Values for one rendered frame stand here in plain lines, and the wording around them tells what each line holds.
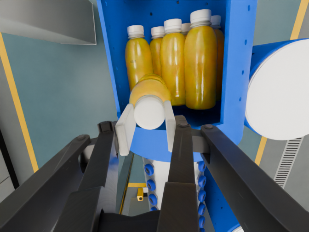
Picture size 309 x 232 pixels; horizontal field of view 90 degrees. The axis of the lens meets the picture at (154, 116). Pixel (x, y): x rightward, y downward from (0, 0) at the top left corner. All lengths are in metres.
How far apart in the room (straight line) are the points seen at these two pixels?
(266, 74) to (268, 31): 1.26
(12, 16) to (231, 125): 0.77
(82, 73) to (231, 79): 1.44
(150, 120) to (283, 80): 0.42
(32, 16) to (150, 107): 0.77
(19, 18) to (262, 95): 0.86
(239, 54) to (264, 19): 1.47
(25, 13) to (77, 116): 1.06
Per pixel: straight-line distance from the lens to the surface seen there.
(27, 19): 0.86
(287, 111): 0.57
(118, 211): 0.98
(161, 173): 0.68
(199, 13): 0.35
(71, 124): 1.78
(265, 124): 0.55
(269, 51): 0.53
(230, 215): 0.84
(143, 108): 0.18
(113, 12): 0.43
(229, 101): 0.27
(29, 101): 1.92
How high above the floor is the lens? 1.45
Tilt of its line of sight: 70 degrees down
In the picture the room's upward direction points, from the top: 180 degrees clockwise
